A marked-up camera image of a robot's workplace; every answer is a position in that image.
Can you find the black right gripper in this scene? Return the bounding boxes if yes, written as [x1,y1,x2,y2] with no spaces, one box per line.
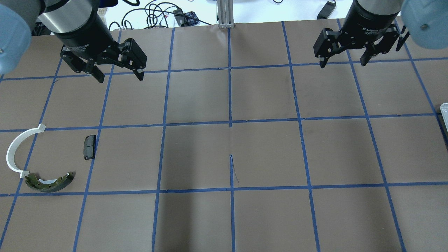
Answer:
[313,7,410,69]

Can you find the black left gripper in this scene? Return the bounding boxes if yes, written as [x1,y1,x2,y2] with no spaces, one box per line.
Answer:
[55,16,147,83]

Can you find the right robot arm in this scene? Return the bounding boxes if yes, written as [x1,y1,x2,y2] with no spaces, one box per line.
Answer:
[313,0,448,68]

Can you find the silver metal tray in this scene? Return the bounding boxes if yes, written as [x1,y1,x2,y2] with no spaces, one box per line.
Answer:
[440,102,448,130]

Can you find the black power adapter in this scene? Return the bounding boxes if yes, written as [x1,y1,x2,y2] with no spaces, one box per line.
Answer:
[316,0,337,20]

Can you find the dark grey brake pad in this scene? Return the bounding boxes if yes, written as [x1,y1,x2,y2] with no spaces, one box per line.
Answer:
[83,135,96,160]

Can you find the white curved plastic piece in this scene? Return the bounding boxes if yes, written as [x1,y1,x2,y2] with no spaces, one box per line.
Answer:
[6,124,46,179]

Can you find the olive brake shoe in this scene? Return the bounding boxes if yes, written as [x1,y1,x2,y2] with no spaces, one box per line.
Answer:
[24,172,74,193]

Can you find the black tangled cables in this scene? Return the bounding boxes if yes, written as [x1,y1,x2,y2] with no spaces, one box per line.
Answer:
[109,0,212,31]

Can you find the aluminium frame post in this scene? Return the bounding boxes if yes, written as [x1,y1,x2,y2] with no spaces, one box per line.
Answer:
[216,0,235,29]

